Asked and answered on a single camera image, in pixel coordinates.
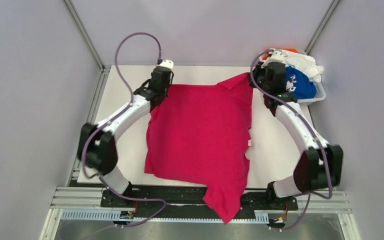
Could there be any pink t-shirt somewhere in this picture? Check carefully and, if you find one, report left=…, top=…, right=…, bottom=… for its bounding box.
left=144, top=72, right=253, bottom=224

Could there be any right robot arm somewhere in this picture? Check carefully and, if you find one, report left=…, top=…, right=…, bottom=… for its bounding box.
left=248, top=60, right=344, bottom=209

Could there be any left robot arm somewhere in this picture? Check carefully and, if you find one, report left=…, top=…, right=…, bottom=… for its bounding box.
left=77, top=60, right=174, bottom=207

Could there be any orange t-shirt in basket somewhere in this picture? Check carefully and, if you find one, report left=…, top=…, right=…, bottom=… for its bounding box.
left=259, top=48, right=300, bottom=61

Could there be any blue t-shirt in basket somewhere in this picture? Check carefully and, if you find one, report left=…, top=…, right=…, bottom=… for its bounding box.
left=285, top=66, right=317, bottom=100

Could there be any white t-shirt in basket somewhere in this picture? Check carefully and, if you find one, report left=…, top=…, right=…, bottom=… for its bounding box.
left=283, top=53, right=324, bottom=83

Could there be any white perforated laundry basket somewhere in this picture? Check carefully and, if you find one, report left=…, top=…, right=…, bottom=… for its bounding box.
left=258, top=48, right=327, bottom=107

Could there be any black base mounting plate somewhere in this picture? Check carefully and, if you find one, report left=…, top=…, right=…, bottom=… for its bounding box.
left=102, top=185, right=298, bottom=219

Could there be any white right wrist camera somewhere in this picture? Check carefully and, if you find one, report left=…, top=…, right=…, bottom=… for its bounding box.
left=261, top=50, right=285, bottom=68

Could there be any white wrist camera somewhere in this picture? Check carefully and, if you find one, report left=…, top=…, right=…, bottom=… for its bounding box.
left=158, top=59, right=174, bottom=71
left=261, top=50, right=285, bottom=68

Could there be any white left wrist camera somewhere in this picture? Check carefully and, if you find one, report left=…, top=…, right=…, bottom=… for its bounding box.
left=158, top=59, right=174, bottom=71

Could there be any aluminium frame rail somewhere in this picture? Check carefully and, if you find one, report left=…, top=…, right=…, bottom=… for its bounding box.
left=50, top=187, right=353, bottom=214

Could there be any white slotted cable duct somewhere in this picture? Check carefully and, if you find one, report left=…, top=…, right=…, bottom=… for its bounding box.
left=60, top=209, right=269, bottom=224

